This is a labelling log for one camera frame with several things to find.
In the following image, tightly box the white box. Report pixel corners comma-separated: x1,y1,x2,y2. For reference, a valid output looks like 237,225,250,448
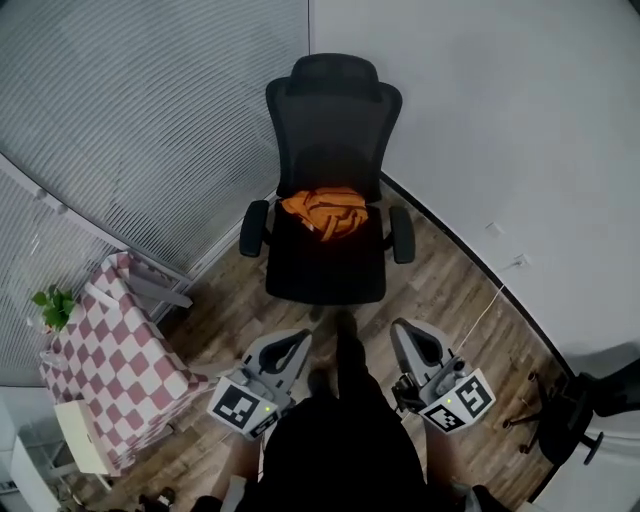
53,399,112,476

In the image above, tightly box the white floor cable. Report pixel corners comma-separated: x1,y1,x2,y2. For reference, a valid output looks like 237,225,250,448
458,283,505,352

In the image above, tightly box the black mesh office chair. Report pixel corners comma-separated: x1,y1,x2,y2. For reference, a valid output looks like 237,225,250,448
238,53,416,306

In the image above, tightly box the person's right forearm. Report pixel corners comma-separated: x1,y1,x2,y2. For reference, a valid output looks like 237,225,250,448
423,428,464,487

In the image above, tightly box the black swivel chair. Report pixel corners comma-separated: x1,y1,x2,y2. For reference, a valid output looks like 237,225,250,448
502,339,640,467

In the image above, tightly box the person's left forearm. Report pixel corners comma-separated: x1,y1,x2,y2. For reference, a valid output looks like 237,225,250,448
215,433,262,499

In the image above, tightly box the table with checkered cloth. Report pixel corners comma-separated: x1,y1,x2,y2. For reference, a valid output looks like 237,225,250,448
125,263,194,310

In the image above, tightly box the orange backpack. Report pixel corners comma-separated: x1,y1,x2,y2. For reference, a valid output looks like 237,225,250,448
279,187,370,244

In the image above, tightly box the red white checkered tablecloth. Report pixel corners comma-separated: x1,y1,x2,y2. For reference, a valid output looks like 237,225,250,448
38,250,217,477

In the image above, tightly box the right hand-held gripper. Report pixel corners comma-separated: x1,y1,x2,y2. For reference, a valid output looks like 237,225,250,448
389,319,496,435

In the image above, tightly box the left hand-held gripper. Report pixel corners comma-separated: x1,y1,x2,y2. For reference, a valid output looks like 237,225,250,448
207,329,314,441

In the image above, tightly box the person's black trouser leg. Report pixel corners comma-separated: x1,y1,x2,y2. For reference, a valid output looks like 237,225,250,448
307,309,387,401

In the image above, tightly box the person's black shirt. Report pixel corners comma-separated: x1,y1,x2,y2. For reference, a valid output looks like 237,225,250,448
258,389,427,512

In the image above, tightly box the green potted plant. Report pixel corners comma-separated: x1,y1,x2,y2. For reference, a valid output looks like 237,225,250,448
31,284,77,334

